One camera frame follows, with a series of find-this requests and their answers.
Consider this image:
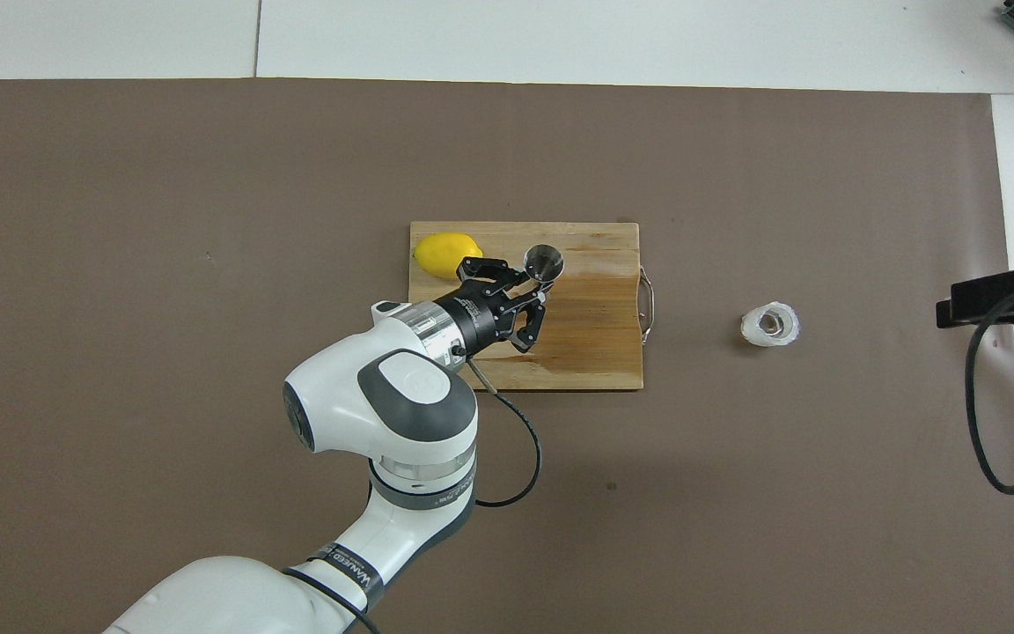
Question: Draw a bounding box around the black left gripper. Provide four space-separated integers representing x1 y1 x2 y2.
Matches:
435 254 555 359

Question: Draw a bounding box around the steel double jigger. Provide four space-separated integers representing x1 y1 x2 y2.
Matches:
522 243 566 286

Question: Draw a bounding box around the clear plastic cup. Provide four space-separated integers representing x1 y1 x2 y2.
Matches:
740 301 801 348

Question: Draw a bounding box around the yellow lemon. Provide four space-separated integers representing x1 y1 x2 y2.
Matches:
413 232 484 281

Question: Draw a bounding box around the wooden cutting board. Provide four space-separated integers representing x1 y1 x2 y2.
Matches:
407 220 656 392

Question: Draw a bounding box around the brown paper table mat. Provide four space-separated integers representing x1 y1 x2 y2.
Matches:
0 77 1014 634

